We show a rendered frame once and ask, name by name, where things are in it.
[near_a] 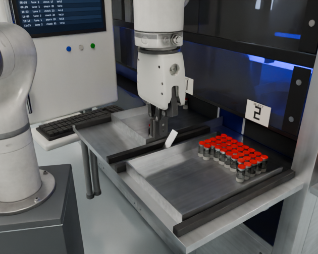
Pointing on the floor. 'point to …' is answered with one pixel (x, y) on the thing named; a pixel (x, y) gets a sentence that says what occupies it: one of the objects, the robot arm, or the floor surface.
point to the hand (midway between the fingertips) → (158, 126)
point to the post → (307, 155)
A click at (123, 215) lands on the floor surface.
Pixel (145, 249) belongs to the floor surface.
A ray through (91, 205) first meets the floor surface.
